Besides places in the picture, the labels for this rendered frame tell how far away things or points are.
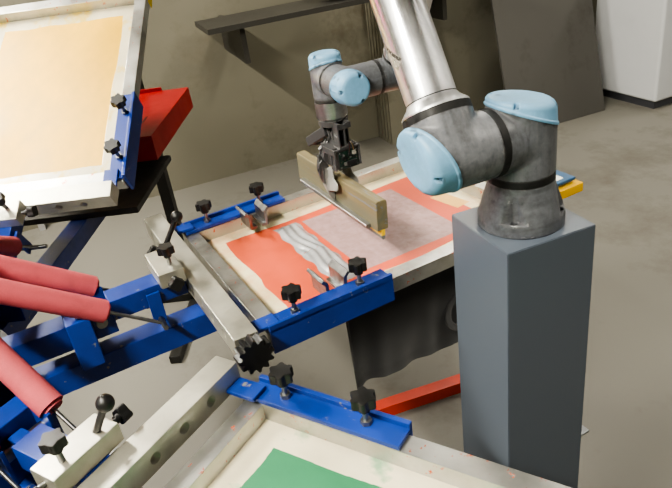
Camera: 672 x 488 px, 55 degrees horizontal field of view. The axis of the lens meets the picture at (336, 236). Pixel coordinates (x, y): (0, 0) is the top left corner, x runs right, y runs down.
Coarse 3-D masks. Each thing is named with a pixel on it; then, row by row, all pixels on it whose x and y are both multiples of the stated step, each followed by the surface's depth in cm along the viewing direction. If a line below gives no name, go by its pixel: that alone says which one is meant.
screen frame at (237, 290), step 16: (368, 176) 197; (384, 176) 200; (304, 192) 190; (480, 192) 177; (272, 208) 185; (288, 208) 187; (224, 224) 179; (240, 224) 181; (192, 240) 172; (208, 240) 178; (208, 256) 163; (432, 256) 149; (448, 256) 149; (224, 272) 155; (400, 272) 144; (416, 272) 146; (432, 272) 148; (224, 288) 153; (240, 288) 147; (400, 288) 145; (240, 304) 143; (256, 304) 141
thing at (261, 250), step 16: (384, 192) 191; (400, 192) 189; (416, 192) 188; (336, 208) 186; (400, 208) 180; (416, 208) 179; (288, 224) 181; (304, 224) 179; (320, 224) 178; (336, 224) 177; (352, 224) 175; (240, 240) 176; (256, 240) 175; (272, 240) 173; (320, 240) 170; (336, 240) 169; (240, 256) 168; (256, 256) 167; (272, 256) 166; (288, 256) 165; (256, 272) 160
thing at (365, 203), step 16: (304, 160) 172; (304, 176) 176; (336, 176) 159; (336, 192) 160; (352, 192) 152; (368, 192) 149; (352, 208) 155; (368, 208) 148; (384, 208) 146; (384, 224) 147
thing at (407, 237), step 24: (408, 216) 175; (432, 216) 173; (360, 240) 167; (384, 240) 165; (408, 240) 164; (432, 240) 162; (288, 264) 161; (312, 264) 160; (384, 264) 155; (312, 288) 150
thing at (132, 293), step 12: (144, 276) 148; (120, 288) 144; (132, 288) 144; (144, 288) 143; (156, 288) 144; (168, 288) 146; (108, 300) 141; (120, 300) 141; (132, 300) 142; (144, 300) 144; (120, 312) 142; (132, 312) 143
